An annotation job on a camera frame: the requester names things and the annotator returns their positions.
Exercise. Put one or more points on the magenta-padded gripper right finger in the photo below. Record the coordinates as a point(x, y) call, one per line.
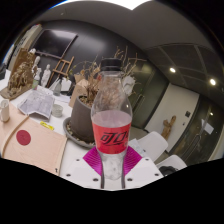
point(133, 161)

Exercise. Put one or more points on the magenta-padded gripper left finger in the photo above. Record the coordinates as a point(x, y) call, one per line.
point(91, 163)

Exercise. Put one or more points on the clear red-labelled drink bottle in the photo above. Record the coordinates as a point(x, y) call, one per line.
point(111, 133)

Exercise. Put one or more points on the white plastic chair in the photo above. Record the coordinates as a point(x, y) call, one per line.
point(66, 84)
point(173, 161)
point(153, 143)

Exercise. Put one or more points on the grey plant saucer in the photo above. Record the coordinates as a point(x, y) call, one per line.
point(71, 135)

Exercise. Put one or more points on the dried plant in grey pot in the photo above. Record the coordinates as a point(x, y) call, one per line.
point(81, 120)

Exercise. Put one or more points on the wooden figure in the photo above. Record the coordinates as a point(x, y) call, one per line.
point(169, 126)

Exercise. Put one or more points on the beige canvas table mat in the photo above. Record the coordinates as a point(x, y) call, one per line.
point(43, 146)

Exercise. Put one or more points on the yellow tag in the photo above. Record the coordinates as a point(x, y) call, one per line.
point(47, 126)

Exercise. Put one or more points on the small white tape roll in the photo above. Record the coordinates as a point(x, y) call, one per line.
point(57, 110)

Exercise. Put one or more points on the cardboard box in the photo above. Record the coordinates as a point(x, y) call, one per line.
point(78, 91)

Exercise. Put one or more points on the flat round red coaster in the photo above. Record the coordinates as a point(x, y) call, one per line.
point(23, 137)

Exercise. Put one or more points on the tall white plaster statue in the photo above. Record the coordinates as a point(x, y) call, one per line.
point(129, 83)

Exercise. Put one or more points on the open printed magazine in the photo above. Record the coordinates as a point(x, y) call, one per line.
point(37, 104)

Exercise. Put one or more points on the dark grey bottle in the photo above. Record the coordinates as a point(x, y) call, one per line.
point(57, 87)

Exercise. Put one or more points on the small green spray bottle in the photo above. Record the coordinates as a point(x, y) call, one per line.
point(35, 84)

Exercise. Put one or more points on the wooden easel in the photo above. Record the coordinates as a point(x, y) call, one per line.
point(61, 70)

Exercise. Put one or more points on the small white plaster figure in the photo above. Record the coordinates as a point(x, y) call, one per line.
point(45, 76)

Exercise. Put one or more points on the round ceiling spotlight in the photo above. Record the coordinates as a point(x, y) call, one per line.
point(172, 70)
point(212, 81)

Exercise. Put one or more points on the white mug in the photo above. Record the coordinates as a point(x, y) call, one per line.
point(4, 110)

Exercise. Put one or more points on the golden relief sculpture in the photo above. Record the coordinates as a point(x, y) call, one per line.
point(21, 78)

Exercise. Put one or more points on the white plaster bust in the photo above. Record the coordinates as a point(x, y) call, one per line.
point(36, 63)

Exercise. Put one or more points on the black wall screen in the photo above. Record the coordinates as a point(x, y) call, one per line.
point(55, 43)

